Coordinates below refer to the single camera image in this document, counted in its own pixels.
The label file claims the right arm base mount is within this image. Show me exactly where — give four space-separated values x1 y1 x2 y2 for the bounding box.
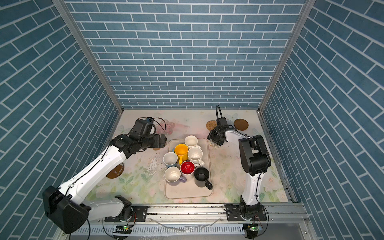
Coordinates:
223 203 268 222

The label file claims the red mug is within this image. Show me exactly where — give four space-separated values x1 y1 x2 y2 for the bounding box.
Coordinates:
180 161 196 178

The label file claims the white mug purple handle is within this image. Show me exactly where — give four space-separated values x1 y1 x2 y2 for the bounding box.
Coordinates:
164 167 187 185

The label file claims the aluminium front rail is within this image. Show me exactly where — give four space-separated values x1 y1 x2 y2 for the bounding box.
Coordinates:
61 202 310 226

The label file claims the woven rattan round coaster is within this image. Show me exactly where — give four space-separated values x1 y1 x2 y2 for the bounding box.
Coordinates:
206 120 217 131

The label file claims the white mug at tray back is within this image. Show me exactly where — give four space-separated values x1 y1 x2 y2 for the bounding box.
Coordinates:
184 136 201 149

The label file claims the light blue mug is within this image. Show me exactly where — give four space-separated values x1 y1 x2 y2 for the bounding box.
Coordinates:
163 152 179 168

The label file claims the pink flower coaster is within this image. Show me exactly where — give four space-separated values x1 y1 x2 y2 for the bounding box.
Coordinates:
164 120 175 135

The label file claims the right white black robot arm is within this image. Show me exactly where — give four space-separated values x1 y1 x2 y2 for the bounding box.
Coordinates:
208 117 272 221

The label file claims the black mug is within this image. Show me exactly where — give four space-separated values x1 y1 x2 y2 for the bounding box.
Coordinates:
194 167 213 190

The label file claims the light blue round coaster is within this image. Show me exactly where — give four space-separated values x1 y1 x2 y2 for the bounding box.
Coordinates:
227 119 234 126

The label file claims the brown round coaster right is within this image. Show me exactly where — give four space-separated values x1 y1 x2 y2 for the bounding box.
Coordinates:
234 119 249 131

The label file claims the yellow mug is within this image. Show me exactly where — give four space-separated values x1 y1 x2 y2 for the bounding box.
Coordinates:
175 144 189 165

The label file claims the brown round coaster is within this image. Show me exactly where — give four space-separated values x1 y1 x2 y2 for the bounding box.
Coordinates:
234 119 249 131
106 163 125 179

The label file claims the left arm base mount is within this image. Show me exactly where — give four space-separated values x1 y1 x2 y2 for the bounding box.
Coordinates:
104 206 149 223

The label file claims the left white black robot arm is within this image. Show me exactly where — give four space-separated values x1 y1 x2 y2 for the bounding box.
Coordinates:
43 117 167 234

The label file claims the brown round coaster left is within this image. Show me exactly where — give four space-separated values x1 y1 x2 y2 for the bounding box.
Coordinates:
106 163 125 179

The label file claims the white speckled mug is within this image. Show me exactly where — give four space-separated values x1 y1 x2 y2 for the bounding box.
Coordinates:
188 146 205 167

